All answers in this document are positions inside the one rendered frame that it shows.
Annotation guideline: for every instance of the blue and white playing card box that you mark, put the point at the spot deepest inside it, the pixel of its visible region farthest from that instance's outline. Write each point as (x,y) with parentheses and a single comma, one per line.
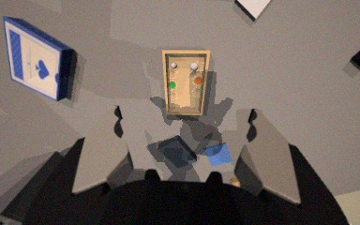
(37,60)

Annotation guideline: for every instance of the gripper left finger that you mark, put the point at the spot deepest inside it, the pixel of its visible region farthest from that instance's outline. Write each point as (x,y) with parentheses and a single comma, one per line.
(94,165)

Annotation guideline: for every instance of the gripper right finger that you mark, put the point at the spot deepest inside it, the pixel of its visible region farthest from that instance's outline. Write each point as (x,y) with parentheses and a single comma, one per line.
(276,172)

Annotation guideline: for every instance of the wooden ball-in-hole puzzle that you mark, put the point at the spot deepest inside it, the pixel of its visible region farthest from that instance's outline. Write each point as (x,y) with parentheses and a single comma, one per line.
(185,74)

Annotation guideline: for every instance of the blue flat square pad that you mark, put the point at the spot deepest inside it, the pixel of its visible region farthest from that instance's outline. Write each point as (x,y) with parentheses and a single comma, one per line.
(218,154)

